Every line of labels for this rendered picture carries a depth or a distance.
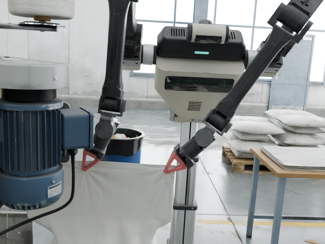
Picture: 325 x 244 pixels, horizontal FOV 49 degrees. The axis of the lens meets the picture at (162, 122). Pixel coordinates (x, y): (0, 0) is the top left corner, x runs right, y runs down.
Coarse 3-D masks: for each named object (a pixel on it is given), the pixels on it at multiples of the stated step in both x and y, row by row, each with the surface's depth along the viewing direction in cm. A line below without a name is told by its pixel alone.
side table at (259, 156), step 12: (264, 156) 259; (276, 168) 232; (252, 180) 284; (252, 192) 285; (252, 204) 287; (276, 204) 233; (252, 216) 289; (264, 216) 290; (276, 216) 233; (288, 216) 291; (300, 216) 291; (312, 216) 293; (324, 216) 294; (252, 228) 291; (276, 228) 234; (276, 240) 236
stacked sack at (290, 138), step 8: (272, 136) 474; (280, 136) 460; (288, 136) 452; (296, 136) 451; (304, 136) 452; (312, 136) 456; (320, 136) 462; (296, 144) 446; (304, 144) 446; (312, 144) 448; (320, 144) 450
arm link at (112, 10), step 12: (108, 0) 98; (120, 0) 98; (132, 0) 98; (120, 12) 99; (120, 24) 101; (108, 36) 103; (120, 36) 103; (108, 48) 105; (120, 48) 105; (108, 60) 107; (120, 60) 107; (108, 72) 109; (120, 72) 110; (108, 84) 111; (120, 84) 112; (108, 96) 113; (120, 96) 113; (108, 108) 115; (120, 108) 115
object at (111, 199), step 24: (96, 168) 120; (120, 168) 120; (144, 168) 120; (168, 168) 120; (96, 192) 122; (120, 192) 121; (144, 192) 121; (168, 192) 121; (48, 216) 122; (72, 216) 123; (96, 216) 124; (120, 216) 123; (144, 216) 123; (168, 216) 123; (72, 240) 120; (96, 240) 120; (120, 240) 121; (144, 240) 122
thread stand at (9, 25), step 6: (0, 24) 92; (6, 24) 92; (12, 24) 93; (18, 24) 92; (24, 24) 90; (30, 24) 89; (36, 24) 88; (42, 24) 88; (48, 24) 88; (54, 24) 89; (42, 30) 93; (48, 30) 93; (54, 30) 93
